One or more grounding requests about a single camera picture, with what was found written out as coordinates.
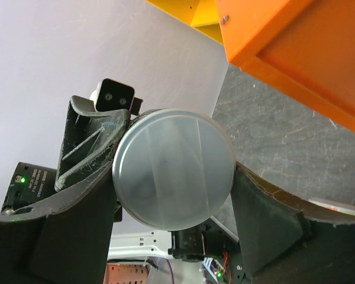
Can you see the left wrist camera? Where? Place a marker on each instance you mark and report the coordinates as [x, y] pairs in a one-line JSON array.
[[112, 95]]

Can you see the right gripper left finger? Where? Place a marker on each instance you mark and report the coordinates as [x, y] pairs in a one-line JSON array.
[[61, 239]]

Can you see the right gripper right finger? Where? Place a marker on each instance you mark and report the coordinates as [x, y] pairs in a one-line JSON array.
[[286, 239]]

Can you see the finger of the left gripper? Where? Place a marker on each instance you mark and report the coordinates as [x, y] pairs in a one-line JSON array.
[[90, 140]]

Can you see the yellow open shelf cabinet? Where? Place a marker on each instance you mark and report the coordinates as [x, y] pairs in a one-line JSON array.
[[201, 15]]

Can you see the white lid small jar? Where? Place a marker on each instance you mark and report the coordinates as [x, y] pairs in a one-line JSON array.
[[173, 168]]

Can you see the orange wooden box cabinet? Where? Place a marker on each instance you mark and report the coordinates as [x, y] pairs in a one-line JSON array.
[[305, 49]]

